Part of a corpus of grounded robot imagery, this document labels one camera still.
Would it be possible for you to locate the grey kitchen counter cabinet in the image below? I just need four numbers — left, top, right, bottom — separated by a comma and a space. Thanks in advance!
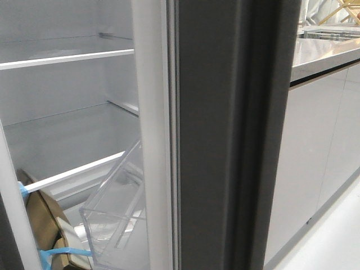
264, 25, 360, 270

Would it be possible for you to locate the wooden folding rack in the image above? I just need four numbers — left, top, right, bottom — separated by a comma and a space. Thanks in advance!
318, 0, 354, 25

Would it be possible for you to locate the white fridge interior cabinet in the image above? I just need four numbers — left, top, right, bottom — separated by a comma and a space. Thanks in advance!
1, 1, 141, 269

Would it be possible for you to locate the clear plastic door bin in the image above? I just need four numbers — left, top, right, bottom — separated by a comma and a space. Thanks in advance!
80, 141, 150, 269

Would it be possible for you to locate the glass fridge shelf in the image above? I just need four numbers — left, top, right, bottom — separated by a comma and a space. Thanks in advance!
1, 35, 134, 70
1, 102, 140, 192

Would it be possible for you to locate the lower glass fridge shelf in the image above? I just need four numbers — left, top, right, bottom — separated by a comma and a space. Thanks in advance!
1, 102, 140, 192

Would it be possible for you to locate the blue tape strip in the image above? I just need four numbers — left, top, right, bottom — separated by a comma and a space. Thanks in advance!
38, 247, 92, 270

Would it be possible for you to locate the brown cardboard packing piece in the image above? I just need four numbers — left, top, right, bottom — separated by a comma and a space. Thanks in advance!
16, 169, 92, 269

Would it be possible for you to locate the upper glass fridge shelf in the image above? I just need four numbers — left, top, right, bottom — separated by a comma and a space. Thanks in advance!
1, 35, 134, 70

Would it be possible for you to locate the dark grey fridge door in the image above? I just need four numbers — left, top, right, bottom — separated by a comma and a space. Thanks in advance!
131, 1, 300, 269

